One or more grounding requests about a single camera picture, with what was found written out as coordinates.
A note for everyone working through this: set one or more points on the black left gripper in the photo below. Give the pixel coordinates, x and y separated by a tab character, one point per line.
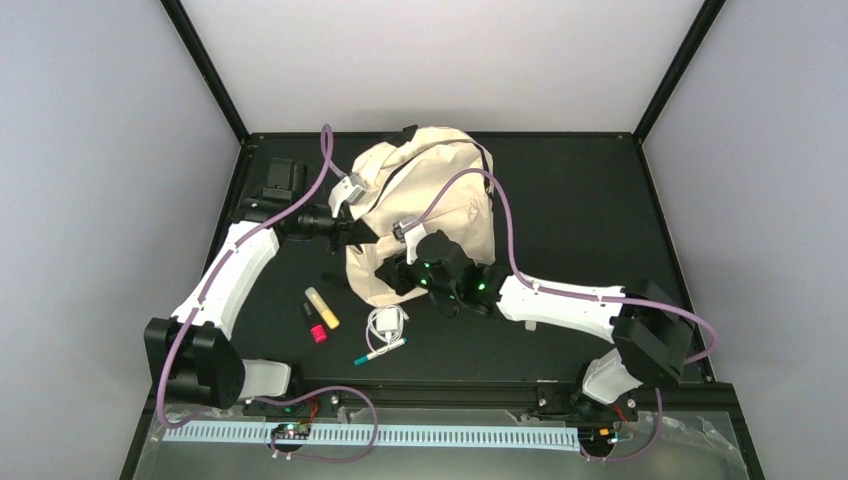
346	231

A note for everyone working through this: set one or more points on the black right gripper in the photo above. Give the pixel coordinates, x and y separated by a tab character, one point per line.
395	278

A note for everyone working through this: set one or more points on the cream canvas backpack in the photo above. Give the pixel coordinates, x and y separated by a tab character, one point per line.
437	175

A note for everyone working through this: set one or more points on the white charger with cable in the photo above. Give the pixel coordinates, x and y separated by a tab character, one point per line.
385	324

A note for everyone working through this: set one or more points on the pink and black highlighter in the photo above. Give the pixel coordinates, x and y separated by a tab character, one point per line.
314	323

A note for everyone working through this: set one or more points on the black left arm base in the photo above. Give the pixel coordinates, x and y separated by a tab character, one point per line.
299	402

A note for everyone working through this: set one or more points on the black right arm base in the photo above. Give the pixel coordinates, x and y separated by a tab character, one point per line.
566	402

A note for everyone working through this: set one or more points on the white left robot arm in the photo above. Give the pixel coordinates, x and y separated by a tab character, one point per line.
190	354

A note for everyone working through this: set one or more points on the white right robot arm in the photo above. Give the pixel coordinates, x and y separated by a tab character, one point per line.
650	340

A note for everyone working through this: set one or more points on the teal capped white marker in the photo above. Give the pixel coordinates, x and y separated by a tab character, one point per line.
379	352

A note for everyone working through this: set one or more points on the yellow highlighter pen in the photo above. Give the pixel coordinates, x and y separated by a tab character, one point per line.
322	308

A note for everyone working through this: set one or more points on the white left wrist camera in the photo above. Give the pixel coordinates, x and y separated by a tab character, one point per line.
348	190

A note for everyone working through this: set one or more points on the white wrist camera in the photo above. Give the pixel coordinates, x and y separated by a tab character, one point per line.
410	232
348	190

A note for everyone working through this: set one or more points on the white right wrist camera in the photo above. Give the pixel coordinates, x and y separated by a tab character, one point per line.
410	232

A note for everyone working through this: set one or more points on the light blue slotted cable duct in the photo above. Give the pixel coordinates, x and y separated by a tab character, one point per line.
325	434

